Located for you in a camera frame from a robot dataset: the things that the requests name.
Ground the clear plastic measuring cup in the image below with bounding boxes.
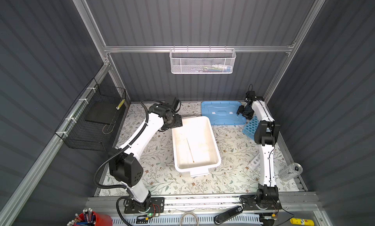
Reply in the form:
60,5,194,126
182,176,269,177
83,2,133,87
278,163,303,182

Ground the red pen cup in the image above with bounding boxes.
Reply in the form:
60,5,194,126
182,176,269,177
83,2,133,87
66,211,113,226

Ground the black handheld device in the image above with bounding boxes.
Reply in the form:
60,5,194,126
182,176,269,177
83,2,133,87
213,206,244,225

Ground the coiled beige cable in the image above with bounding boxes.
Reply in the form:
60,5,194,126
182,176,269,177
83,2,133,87
179,211,200,226

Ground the white wire wall basket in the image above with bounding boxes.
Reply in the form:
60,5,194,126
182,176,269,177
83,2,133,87
169,47,236,74

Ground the white plastic storage bin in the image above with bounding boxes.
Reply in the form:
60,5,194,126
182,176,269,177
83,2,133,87
172,116,222,177

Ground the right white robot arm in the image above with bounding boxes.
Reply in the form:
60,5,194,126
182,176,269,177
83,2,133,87
237,90,281,210

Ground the yellow brush in basket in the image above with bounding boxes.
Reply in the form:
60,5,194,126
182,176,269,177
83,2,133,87
116,99,126,110

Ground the blue plastic bin lid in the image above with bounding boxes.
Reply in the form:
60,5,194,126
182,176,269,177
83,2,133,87
201,101,246,125

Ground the black wire wall basket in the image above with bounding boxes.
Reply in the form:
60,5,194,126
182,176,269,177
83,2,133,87
55,80,127,151

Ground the yellow bottle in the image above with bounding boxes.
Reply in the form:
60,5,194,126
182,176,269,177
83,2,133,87
290,218,315,226

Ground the white small tube rack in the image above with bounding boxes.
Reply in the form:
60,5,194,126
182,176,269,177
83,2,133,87
248,154,260,170

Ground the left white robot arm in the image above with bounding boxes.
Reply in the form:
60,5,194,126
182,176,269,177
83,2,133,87
93,96,183,208

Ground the blue test tube rack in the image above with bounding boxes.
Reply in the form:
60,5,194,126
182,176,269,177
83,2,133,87
242,116,259,141

